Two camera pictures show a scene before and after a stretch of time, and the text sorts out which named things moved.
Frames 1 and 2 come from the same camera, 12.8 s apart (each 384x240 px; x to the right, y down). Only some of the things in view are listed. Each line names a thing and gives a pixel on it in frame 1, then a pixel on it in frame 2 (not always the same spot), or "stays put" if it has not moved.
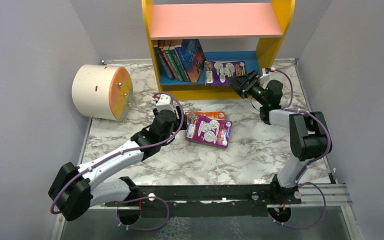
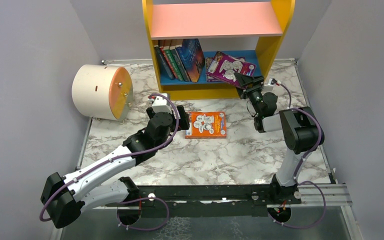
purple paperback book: (211, 131) -> (223, 66)
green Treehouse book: (173, 63) stays put
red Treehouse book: (167, 59) stays put
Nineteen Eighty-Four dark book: (161, 61) stays put
